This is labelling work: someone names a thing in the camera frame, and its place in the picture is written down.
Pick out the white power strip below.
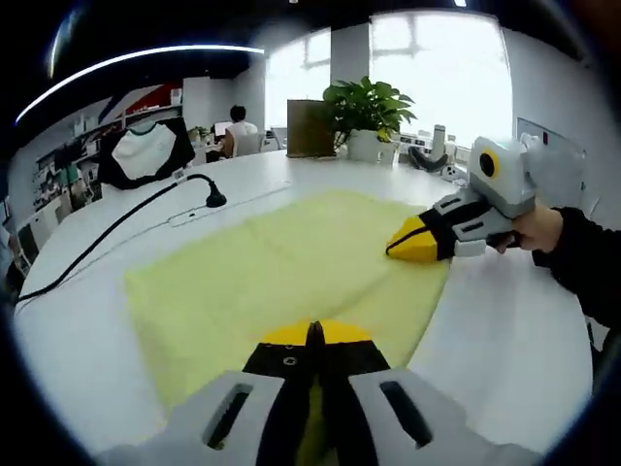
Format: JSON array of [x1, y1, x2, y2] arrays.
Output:
[[166, 180, 294, 228]]

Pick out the black power cable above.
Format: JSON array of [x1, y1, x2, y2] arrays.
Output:
[[16, 173, 228, 306]]

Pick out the person's right hand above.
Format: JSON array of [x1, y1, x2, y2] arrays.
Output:
[[514, 207, 565, 254]]

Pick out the black white raglan shirt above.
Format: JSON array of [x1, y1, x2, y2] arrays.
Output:
[[97, 116, 197, 191]]

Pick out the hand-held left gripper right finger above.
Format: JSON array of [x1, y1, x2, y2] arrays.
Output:
[[312, 318, 543, 466]]

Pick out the green potted plant white pot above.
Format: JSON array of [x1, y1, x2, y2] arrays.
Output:
[[321, 75, 419, 164]]

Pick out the yellow garment dark sleeves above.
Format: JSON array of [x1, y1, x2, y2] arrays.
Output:
[[123, 188, 453, 466]]

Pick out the white mesh office chair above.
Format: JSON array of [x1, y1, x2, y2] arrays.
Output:
[[234, 131, 267, 157]]

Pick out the white wall shelf with boxes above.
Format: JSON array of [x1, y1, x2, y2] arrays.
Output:
[[28, 84, 186, 164]]

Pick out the brown cardboard box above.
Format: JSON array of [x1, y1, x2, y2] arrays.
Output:
[[286, 97, 337, 159]]

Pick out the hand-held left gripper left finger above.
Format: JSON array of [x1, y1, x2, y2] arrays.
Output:
[[98, 320, 315, 466]]

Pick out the grey wall cabinet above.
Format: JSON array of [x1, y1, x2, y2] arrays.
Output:
[[515, 115, 587, 161]]

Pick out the long ceiling light strip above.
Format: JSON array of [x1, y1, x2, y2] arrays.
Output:
[[16, 45, 267, 124]]

